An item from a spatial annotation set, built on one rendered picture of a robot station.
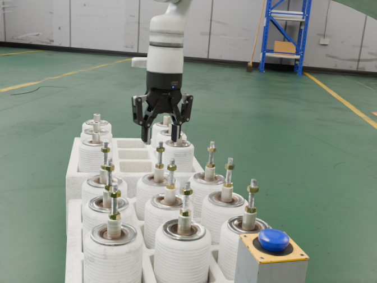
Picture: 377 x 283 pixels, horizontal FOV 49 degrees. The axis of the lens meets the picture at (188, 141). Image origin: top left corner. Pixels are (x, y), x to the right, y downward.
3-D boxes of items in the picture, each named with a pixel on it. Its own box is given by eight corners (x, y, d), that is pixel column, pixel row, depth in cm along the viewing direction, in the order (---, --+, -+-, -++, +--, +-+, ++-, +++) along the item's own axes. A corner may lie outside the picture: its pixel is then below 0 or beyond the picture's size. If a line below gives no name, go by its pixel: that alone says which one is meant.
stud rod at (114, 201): (118, 227, 68) (119, 183, 66) (111, 228, 67) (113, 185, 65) (116, 224, 68) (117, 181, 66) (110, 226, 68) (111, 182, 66)
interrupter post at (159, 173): (163, 179, 95) (164, 165, 94) (164, 183, 92) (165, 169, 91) (152, 179, 94) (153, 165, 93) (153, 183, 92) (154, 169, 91)
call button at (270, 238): (279, 240, 58) (281, 227, 57) (293, 255, 54) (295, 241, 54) (252, 242, 57) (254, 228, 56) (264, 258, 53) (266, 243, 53)
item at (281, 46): (293, 55, 654) (294, 42, 649) (294, 56, 630) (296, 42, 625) (272, 53, 658) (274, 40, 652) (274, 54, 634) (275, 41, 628)
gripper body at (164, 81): (155, 70, 81) (152, 117, 84) (192, 70, 86) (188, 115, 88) (138, 65, 87) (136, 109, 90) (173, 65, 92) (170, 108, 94)
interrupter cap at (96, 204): (118, 217, 75) (118, 214, 75) (80, 210, 77) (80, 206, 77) (135, 201, 82) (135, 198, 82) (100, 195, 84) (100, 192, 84)
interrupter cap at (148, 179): (174, 176, 97) (174, 173, 97) (176, 188, 90) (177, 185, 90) (141, 175, 96) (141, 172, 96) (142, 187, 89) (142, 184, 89)
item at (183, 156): (186, 194, 133) (191, 139, 128) (192, 206, 124) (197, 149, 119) (156, 194, 131) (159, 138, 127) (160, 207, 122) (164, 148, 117)
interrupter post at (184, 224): (176, 234, 70) (178, 217, 69) (176, 228, 72) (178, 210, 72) (191, 236, 70) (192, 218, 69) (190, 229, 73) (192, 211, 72)
